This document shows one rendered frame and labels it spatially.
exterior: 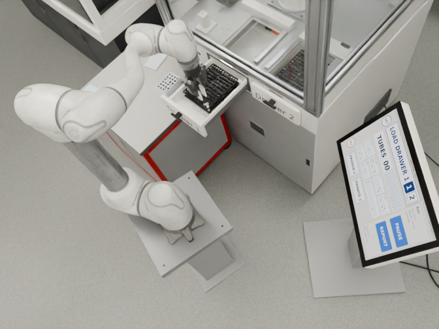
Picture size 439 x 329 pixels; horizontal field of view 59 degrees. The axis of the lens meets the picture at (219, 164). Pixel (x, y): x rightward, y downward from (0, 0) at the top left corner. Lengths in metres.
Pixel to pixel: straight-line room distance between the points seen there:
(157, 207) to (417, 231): 0.92
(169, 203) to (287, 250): 1.13
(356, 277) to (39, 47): 3.35
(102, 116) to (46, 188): 2.11
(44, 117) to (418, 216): 1.17
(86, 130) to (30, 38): 3.25
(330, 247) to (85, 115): 1.75
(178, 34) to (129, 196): 0.66
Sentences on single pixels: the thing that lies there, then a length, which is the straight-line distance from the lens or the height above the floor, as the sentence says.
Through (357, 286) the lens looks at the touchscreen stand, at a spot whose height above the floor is 0.03.
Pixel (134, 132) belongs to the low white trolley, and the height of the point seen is 0.76.
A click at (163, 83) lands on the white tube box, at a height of 0.80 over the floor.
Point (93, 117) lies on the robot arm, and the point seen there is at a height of 1.60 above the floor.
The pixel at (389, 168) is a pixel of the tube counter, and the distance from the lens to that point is 1.47.
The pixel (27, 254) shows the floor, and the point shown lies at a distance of 3.08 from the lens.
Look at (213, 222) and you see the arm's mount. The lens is 1.74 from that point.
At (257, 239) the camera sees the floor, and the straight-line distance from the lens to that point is 2.51.
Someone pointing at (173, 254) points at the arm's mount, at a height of 0.79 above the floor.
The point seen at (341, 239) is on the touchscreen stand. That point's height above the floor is 0.04.
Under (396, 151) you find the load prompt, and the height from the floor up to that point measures 1.15.
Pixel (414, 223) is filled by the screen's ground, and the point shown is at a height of 1.14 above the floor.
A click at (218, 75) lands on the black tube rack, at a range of 2.00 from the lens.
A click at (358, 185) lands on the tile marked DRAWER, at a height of 1.01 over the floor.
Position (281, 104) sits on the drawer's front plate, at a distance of 1.83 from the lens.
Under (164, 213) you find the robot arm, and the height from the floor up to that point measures 1.02.
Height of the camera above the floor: 2.41
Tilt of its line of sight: 61 degrees down
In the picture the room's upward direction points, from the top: 22 degrees counter-clockwise
